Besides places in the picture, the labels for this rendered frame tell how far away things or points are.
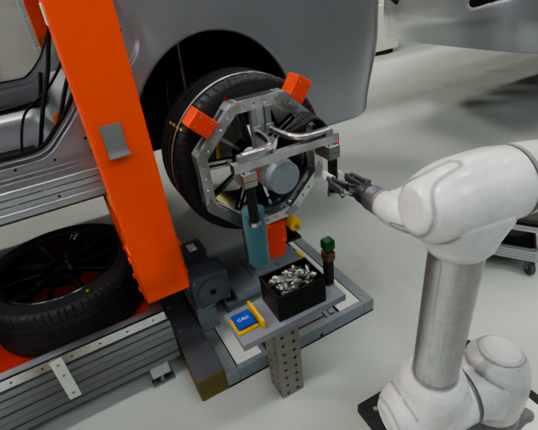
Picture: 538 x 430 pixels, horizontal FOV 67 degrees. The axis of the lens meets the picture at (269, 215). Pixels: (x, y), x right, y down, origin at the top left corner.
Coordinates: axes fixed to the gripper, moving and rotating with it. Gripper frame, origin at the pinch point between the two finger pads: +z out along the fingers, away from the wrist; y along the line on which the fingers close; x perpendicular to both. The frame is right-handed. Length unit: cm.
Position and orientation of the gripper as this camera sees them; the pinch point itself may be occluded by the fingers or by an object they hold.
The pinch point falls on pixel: (333, 175)
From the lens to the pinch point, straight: 153.4
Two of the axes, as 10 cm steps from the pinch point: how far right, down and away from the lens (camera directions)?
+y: 8.7, -3.3, 3.7
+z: -4.9, -4.2, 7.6
